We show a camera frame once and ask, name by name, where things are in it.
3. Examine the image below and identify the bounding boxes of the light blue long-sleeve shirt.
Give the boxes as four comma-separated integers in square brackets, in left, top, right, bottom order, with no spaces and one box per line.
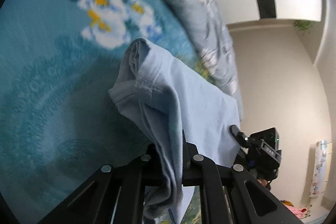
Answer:
[109,38,240,223]

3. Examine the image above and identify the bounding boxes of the person's right hand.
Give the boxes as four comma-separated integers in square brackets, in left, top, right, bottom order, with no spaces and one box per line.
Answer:
[257,179,268,186]

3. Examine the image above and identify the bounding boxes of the pink cloth on floor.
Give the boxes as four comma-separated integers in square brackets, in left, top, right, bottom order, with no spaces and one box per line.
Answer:
[281,200,308,219]

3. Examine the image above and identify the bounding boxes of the white patterned hanging cloth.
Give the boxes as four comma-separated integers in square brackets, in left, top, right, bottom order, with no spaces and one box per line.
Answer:
[309,140,327,198]

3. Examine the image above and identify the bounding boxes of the grey-blue floral duvet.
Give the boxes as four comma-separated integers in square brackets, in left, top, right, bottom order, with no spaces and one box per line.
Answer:
[164,0,244,117]

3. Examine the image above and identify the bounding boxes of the green potted plant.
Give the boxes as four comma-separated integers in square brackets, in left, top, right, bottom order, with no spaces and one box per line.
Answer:
[293,20,314,35]

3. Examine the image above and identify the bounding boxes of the teal floral bed blanket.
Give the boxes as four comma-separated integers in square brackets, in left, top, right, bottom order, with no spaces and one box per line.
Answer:
[1,0,209,223]

